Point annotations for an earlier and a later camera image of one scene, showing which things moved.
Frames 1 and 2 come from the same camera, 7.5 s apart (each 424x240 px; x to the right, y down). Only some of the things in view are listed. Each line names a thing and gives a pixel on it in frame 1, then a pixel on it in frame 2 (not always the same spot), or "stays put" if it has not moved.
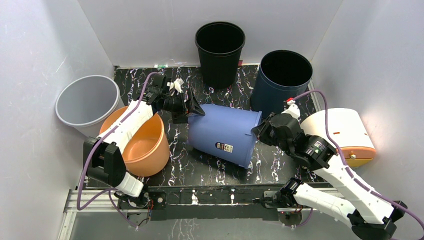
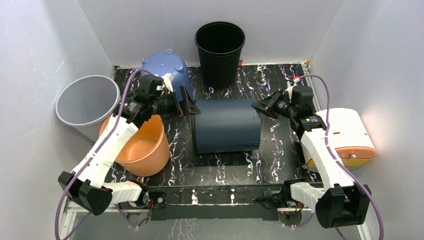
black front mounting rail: (195, 203) stays put
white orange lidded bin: (347, 128) stays put
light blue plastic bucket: (225, 133) → (169, 62)
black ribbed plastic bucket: (219, 45) stays put
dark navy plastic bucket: (282, 75) → (226, 125)
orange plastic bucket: (147, 152) stays put
